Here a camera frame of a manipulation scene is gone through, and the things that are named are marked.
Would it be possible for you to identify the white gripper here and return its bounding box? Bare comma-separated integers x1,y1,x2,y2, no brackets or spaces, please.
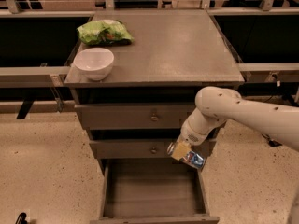
170,122,208,161

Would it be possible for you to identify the redbull can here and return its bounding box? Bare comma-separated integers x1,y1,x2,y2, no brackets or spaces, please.
166,141,206,170

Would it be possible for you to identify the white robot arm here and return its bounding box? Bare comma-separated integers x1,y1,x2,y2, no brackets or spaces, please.
178,87,299,224

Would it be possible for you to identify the open bottom drawer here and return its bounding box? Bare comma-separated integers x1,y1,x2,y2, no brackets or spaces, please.
90,158,219,224

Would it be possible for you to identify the middle drawer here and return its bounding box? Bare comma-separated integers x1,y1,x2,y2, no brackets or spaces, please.
89,137,217,160

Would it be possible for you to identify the top drawer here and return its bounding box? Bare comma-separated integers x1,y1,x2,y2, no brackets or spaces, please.
75,104,194,130

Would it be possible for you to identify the grey drawer cabinet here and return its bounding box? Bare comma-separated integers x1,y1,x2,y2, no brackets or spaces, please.
64,9,245,224

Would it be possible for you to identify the white bowl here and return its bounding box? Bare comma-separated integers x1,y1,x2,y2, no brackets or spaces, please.
73,48,114,80

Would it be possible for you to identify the green chip bag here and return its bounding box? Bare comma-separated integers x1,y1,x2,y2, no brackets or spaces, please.
77,19,134,46

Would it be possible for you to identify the black object at floor corner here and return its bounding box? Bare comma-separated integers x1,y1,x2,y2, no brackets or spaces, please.
15,213,28,224

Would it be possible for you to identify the black cable on floor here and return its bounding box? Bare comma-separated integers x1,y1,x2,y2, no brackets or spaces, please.
261,133,283,147

